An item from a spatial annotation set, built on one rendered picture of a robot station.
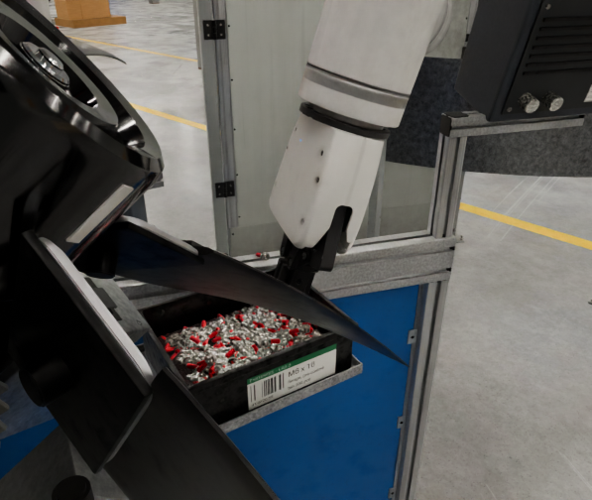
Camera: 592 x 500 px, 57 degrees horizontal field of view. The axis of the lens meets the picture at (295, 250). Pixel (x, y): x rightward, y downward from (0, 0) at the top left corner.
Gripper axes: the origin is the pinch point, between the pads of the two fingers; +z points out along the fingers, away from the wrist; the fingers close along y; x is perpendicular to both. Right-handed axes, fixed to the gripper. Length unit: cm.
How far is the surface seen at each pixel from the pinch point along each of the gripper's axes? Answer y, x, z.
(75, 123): 22.1, -19.1, -16.4
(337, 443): -29, 34, 49
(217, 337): -13.8, -0.8, 16.0
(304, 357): -5.7, 7.1, 12.2
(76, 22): -1213, -69, 109
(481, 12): -32, 30, -30
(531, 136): -117, 126, -8
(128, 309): -1.6, -13.4, 5.3
